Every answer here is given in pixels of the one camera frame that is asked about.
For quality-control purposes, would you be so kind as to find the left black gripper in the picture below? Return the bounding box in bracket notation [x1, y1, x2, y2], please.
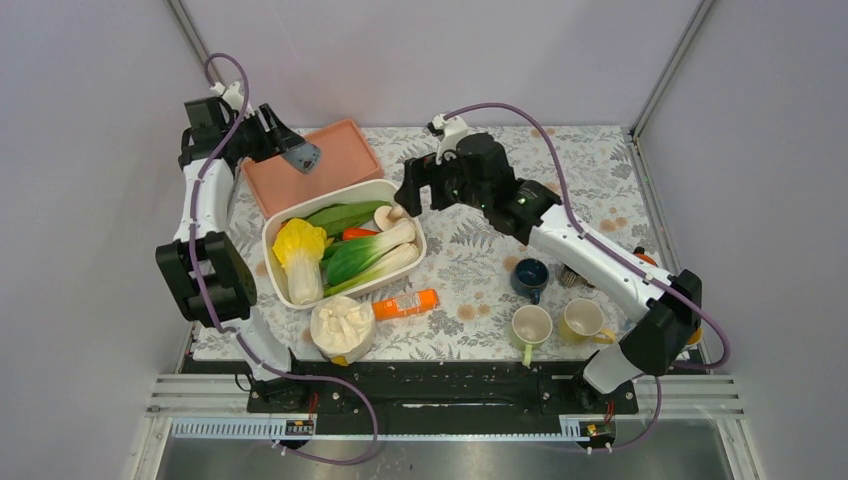
[223, 103, 305, 162]

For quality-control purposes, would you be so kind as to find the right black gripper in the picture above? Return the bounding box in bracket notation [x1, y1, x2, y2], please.
[393, 148, 490, 218]

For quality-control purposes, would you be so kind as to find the small grey blue cup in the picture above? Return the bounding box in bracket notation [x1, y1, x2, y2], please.
[281, 142, 322, 175]

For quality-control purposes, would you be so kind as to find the navy round cup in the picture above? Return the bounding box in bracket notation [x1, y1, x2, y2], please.
[509, 258, 550, 305]

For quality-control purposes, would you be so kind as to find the dark brown mug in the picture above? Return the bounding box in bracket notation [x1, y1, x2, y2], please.
[557, 265, 595, 289]

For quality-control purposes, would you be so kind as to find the light green mug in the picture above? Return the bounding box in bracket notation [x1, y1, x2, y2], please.
[509, 305, 554, 368]

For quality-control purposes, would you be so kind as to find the yellow cup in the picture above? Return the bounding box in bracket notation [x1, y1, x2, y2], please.
[559, 298, 616, 345]

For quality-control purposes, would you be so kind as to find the orange mug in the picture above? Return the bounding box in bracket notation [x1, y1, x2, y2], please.
[633, 246, 657, 266]

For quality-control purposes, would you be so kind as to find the light blue big mug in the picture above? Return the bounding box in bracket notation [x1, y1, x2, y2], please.
[686, 328, 703, 349]

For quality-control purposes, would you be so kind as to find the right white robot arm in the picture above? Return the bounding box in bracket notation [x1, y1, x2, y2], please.
[395, 133, 701, 412]

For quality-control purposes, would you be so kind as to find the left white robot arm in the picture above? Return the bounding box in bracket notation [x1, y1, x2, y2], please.
[155, 96, 311, 411]

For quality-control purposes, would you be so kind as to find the white mushroom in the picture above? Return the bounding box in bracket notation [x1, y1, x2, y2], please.
[373, 205, 405, 231]

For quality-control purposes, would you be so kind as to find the pink tray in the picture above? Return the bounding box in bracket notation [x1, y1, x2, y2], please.
[241, 118, 384, 218]

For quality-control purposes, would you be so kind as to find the lower bok choy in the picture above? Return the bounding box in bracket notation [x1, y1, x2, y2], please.
[324, 243, 420, 297]

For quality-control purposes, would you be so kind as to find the bok choy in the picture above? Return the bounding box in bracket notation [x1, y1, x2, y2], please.
[324, 243, 420, 297]
[326, 219, 416, 286]

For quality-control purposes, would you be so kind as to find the green leaf vegetable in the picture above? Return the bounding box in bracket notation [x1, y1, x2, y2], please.
[305, 200, 390, 237]

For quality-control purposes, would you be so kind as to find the red pepper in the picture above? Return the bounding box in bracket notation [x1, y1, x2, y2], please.
[342, 227, 378, 241]

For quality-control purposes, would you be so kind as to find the white vegetable tub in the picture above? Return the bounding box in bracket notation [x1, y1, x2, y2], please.
[263, 179, 426, 310]

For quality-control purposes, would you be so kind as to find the yellow napa cabbage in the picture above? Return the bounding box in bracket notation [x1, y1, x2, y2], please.
[272, 218, 327, 305]

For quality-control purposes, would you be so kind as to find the upper bok choy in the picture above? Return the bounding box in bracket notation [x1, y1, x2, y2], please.
[326, 219, 416, 286]

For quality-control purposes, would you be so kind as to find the orange tube package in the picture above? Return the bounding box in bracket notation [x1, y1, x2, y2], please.
[372, 289, 440, 321]

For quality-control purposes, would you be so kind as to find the cream cloth bag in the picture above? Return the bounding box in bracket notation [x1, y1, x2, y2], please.
[310, 295, 377, 367]

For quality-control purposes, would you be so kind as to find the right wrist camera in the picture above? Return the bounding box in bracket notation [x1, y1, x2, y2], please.
[426, 114, 469, 163]

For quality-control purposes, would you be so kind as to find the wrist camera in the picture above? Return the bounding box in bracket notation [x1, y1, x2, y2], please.
[210, 80, 254, 117]
[426, 114, 469, 163]

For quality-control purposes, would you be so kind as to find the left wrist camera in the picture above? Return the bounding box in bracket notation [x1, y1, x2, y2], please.
[210, 80, 254, 117]

